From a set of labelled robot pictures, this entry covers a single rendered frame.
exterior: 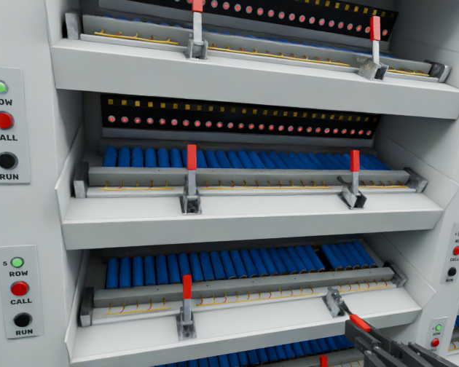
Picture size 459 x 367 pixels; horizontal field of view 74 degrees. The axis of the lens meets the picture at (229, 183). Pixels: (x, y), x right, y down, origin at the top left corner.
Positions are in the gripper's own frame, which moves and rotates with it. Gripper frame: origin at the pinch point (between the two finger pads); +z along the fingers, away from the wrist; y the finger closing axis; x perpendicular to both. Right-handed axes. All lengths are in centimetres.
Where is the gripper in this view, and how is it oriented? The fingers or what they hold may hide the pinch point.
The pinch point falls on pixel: (367, 338)
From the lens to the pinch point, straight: 56.7
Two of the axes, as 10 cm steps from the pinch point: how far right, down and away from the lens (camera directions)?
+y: 9.6, 0.0, 2.9
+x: 0.1, -10.0, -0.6
